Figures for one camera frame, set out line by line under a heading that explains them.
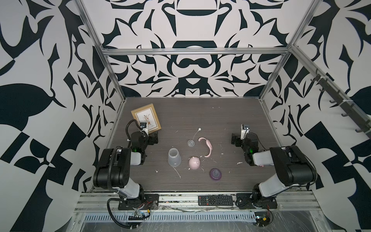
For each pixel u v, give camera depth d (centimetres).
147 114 95
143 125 81
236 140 87
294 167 46
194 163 83
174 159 81
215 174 81
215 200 74
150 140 85
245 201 74
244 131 83
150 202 73
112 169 43
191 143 93
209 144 89
